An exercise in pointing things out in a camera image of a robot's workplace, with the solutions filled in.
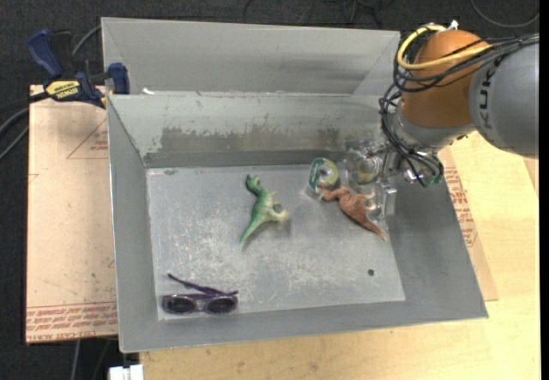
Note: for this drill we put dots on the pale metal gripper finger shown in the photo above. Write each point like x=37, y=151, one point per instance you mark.
x=389, y=203
x=376, y=210

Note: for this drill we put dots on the brown toy dinosaur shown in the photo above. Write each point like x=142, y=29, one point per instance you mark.
x=354, y=206

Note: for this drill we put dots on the green and white tape roll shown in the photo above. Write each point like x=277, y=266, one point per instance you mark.
x=322, y=174

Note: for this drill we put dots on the green toy dinosaur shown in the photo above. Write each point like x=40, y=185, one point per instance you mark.
x=261, y=210

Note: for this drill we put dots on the grey metal bin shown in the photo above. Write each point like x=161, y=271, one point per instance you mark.
x=257, y=241

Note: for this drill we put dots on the purple sunglasses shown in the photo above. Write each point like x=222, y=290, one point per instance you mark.
x=199, y=303

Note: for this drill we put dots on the brown cardboard board, red print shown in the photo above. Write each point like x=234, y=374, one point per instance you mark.
x=68, y=219

